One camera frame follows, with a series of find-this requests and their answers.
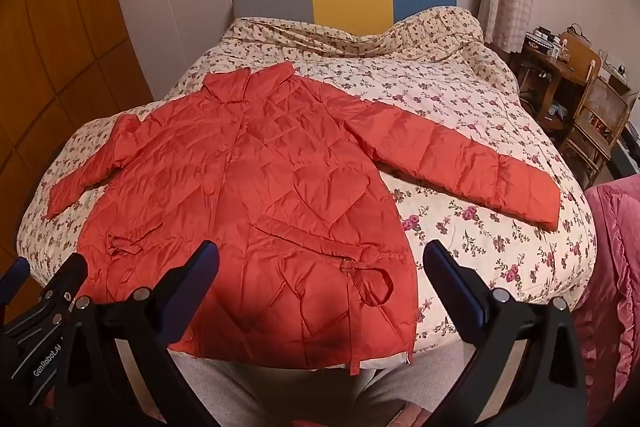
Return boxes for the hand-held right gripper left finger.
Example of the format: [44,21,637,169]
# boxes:
[65,240,221,427]

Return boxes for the orange quilted jacket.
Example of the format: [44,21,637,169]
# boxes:
[46,62,560,375]

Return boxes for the pink ruffled cloth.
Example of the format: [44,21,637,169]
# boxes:
[570,174,640,410]

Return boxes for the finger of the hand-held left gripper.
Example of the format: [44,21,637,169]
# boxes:
[0,252,89,338]
[0,257,31,306]

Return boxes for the wooden wardrobe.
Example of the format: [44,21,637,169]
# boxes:
[0,0,157,308]

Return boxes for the rose-print quilted bedspread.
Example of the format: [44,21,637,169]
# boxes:
[17,14,598,358]

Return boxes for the small-floral cream duvet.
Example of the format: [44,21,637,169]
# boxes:
[227,5,488,60]

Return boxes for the wooden chair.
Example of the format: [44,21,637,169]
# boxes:
[559,32,633,188]

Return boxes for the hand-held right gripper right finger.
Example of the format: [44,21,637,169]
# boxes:
[422,239,588,427]

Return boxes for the dark wooden desk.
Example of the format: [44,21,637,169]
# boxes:
[516,27,603,140]

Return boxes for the person's grey pants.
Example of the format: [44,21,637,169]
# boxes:
[147,347,453,427]

